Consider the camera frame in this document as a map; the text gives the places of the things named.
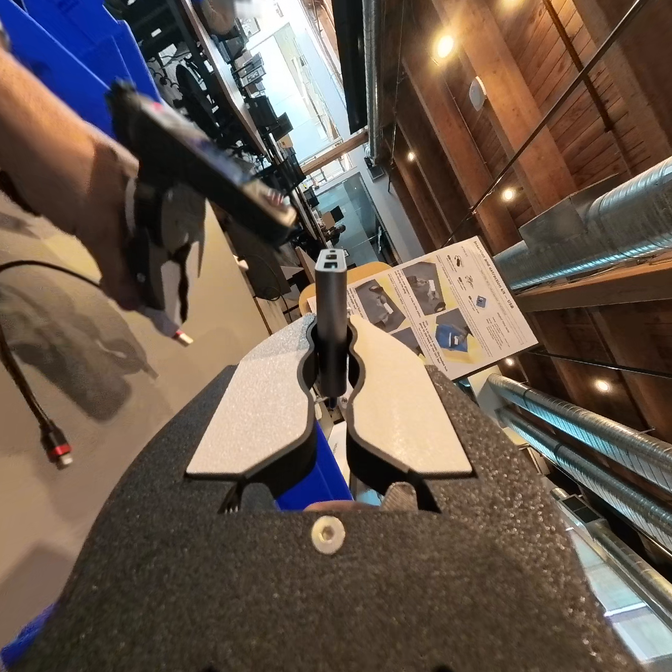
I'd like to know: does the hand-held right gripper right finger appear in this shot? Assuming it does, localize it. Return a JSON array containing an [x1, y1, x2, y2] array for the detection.
[[345, 314, 477, 481]]

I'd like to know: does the long office desk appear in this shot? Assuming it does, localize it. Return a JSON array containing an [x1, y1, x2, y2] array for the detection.
[[181, 0, 327, 249]]

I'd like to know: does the black box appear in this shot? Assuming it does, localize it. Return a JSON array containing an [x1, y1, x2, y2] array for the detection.
[[223, 220, 293, 301]]

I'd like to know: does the grey usb hub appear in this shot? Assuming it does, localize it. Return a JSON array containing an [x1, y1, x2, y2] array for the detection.
[[313, 248, 351, 411]]

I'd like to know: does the thin black rail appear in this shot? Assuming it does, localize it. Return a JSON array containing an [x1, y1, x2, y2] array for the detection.
[[462, 0, 654, 186]]

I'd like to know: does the blue plastic bin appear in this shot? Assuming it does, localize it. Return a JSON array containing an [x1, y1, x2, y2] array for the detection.
[[0, 0, 165, 138], [0, 440, 354, 669]]

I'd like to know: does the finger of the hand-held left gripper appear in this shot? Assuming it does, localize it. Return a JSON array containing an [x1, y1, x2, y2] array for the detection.
[[157, 256, 190, 338], [180, 227, 207, 323]]

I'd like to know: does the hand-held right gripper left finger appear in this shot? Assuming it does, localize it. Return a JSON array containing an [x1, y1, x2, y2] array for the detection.
[[185, 316, 318, 481]]

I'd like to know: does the person's left hand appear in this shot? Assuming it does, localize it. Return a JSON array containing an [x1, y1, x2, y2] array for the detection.
[[78, 134, 144, 312]]

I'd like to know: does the long spiral air duct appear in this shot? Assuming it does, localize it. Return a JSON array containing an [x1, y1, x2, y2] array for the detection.
[[487, 373, 672, 476], [496, 408, 672, 549]]

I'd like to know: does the printed instruction sheet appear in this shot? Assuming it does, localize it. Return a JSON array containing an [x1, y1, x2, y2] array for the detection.
[[346, 234, 540, 380]]

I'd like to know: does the black usb cable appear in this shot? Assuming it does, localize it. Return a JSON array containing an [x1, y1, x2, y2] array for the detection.
[[0, 260, 196, 470]]

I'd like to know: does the person's left forearm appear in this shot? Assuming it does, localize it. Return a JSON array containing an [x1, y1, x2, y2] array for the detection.
[[0, 44, 111, 237]]

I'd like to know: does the metal ceiling pipe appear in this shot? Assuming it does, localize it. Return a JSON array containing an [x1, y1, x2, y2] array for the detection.
[[361, 0, 382, 165]]

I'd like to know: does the silver air duct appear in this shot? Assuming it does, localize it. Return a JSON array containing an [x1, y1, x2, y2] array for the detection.
[[493, 156, 672, 293]]

